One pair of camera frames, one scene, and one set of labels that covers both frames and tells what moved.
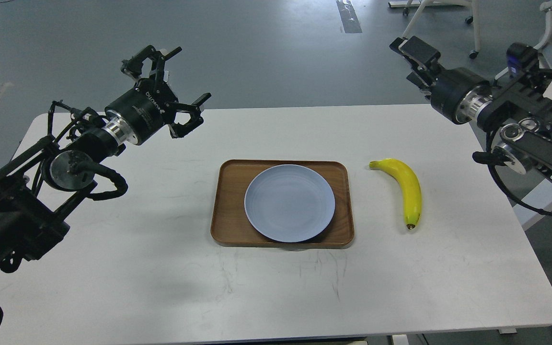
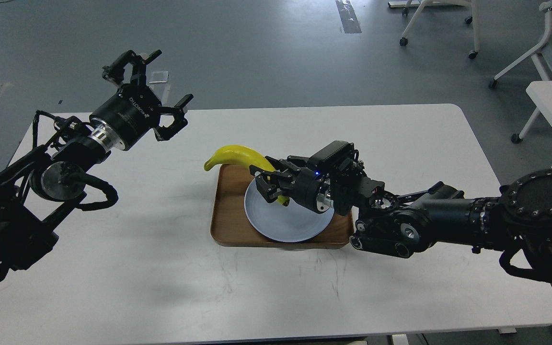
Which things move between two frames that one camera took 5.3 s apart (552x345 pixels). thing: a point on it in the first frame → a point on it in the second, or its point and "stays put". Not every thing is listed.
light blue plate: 290,203 stays put
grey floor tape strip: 349,17 stays put
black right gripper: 458,94 → 270,183
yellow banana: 412,195 → 238,155
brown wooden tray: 231,228 stays put
